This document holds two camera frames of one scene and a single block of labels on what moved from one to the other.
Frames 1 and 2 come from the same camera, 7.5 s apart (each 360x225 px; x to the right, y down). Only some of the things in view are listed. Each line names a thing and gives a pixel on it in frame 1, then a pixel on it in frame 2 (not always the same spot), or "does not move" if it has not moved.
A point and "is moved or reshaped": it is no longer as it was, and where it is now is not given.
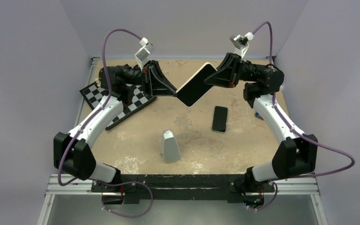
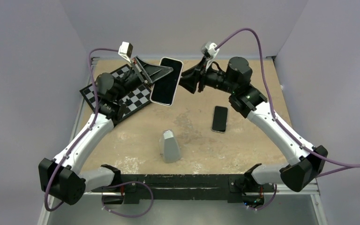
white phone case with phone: [195, 87] is moved or reshaped
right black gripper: [227, 74] → [191, 77]
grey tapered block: [170, 152] does not move
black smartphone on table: [220, 118] does not move
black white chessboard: [137, 99] does not move
